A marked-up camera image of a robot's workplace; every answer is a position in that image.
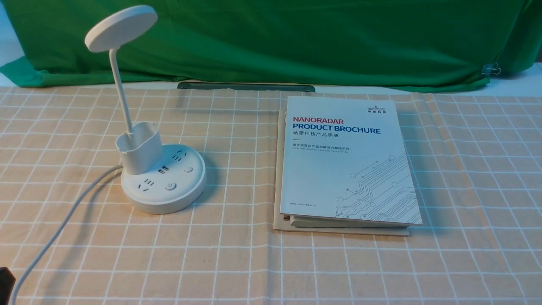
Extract beige booklet under brochure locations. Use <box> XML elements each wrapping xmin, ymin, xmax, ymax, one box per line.
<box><xmin>273</xmin><ymin>109</ymin><xmax>410</xmax><ymax>237</ymax></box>

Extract silver binder clip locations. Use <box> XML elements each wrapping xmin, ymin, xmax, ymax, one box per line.
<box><xmin>481</xmin><ymin>62</ymin><xmax>502</xmax><ymax>77</ymax></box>

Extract green backdrop cloth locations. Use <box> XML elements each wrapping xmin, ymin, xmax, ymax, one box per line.
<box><xmin>1</xmin><ymin>0</ymin><xmax>541</xmax><ymax>93</ymax></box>

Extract black object at corner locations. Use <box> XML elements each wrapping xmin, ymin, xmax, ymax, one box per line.
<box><xmin>0</xmin><ymin>267</ymin><xmax>16</xmax><ymax>305</ymax></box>

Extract white desk lamp with sockets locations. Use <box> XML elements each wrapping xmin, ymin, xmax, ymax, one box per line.
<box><xmin>84</xmin><ymin>5</ymin><xmax>207</xmax><ymax>215</ymax></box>

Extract beige checkered tablecloth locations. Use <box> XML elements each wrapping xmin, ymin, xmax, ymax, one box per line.
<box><xmin>16</xmin><ymin>89</ymin><xmax>542</xmax><ymax>305</ymax></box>

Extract dark grey flat bar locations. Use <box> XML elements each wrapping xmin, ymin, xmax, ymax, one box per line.
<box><xmin>177</xmin><ymin>81</ymin><xmax>315</xmax><ymax>92</ymax></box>

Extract white lamp power cable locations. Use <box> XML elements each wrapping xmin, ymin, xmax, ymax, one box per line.
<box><xmin>8</xmin><ymin>164</ymin><xmax>124</xmax><ymax>305</ymax></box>

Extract white product brochure book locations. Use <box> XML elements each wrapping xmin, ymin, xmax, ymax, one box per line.
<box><xmin>279</xmin><ymin>96</ymin><xmax>423</xmax><ymax>227</ymax></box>

